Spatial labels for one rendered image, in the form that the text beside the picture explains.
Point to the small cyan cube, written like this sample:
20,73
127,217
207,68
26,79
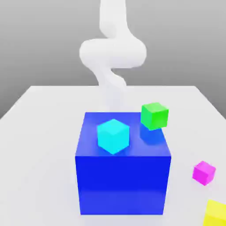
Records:
113,136

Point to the small green cube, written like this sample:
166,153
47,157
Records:
154,116

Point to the large blue box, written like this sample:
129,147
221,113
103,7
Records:
123,180

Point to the small magenta cube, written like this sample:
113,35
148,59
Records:
204,174

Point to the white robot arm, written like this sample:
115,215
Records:
113,53

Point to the large yellow box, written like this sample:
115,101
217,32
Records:
216,214

